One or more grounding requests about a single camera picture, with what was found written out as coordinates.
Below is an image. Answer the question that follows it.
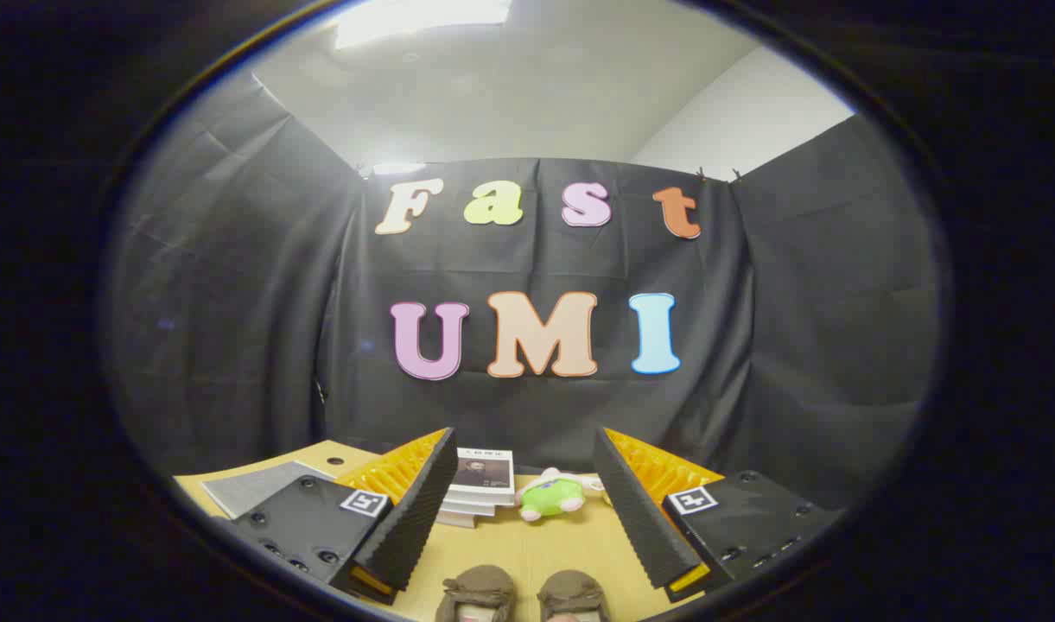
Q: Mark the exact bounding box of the green plush toy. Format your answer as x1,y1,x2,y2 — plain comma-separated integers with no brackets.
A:
517,467,607,523

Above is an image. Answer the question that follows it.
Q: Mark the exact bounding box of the ceiling light panel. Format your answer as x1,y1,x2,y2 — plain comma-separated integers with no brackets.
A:
333,0,513,49

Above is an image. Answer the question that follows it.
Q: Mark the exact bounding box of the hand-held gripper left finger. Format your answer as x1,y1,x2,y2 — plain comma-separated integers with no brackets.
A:
212,426,459,606

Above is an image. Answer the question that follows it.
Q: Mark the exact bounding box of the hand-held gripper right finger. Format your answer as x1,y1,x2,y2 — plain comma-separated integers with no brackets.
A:
594,426,843,603

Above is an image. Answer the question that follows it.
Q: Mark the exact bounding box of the black backdrop cloth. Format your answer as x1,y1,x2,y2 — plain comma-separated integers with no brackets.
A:
104,73,943,511

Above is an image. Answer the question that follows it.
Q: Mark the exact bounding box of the white book with portrait cover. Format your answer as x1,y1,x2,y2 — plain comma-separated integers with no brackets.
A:
448,447,516,507

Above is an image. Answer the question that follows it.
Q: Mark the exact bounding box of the grey cream storage box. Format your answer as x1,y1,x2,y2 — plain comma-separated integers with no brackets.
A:
200,460,338,519

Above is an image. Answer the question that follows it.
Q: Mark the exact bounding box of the brown fuzzy shoe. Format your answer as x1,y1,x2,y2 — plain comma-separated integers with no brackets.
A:
537,569,613,622
435,565,518,622

